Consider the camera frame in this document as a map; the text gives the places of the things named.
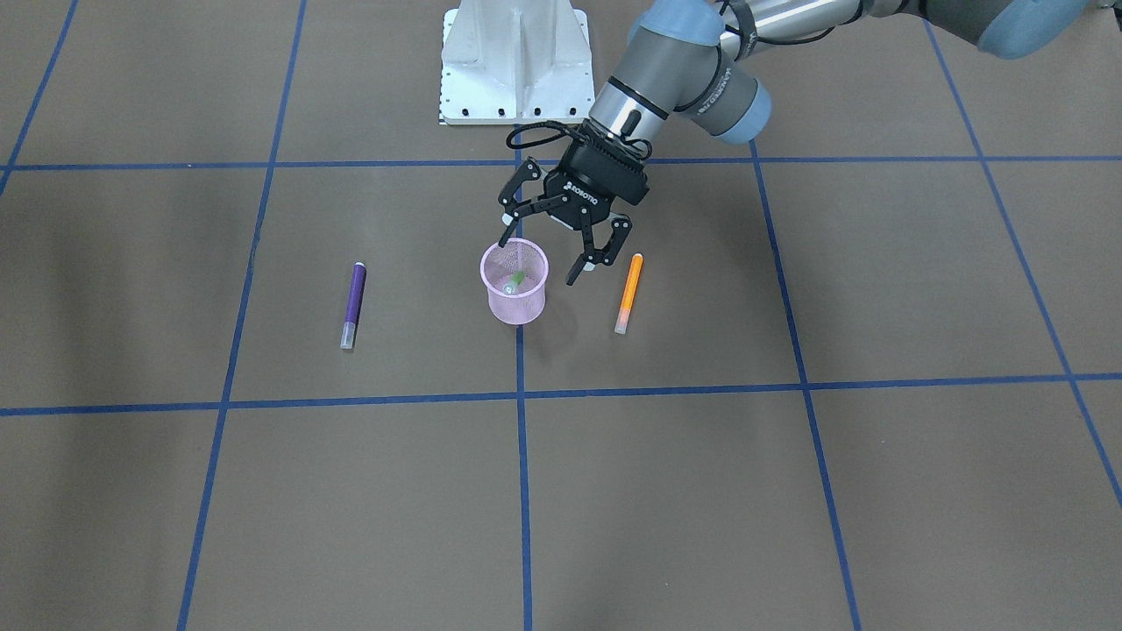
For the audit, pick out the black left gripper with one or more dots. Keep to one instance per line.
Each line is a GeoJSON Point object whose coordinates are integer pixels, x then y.
{"type": "Point", "coordinates": [596, 186]}

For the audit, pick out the orange marker pen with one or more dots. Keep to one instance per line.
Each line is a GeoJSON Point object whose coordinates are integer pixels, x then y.
{"type": "Point", "coordinates": [629, 291]}

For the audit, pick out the green marker pen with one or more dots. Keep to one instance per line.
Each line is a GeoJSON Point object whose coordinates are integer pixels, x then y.
{"type": "Point", "coordinates": [512, 285]}

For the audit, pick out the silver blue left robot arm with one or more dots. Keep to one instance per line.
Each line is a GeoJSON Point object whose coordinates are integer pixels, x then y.
{"type": "Point", "coordinates": [683, 58]}

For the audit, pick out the pink mesh pen holder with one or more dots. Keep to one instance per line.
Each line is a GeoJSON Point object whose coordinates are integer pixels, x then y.
{"type": "Point", "coordinates": [497, 263]}

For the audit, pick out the purple marker pen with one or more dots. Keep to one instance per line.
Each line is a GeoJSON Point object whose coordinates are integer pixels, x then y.
{"type": "Point", "coordinates": [350, 324]}

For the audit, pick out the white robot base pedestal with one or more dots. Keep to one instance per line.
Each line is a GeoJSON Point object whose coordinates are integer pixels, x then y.
{"type": "Point", "coordinates": [515, 62]}

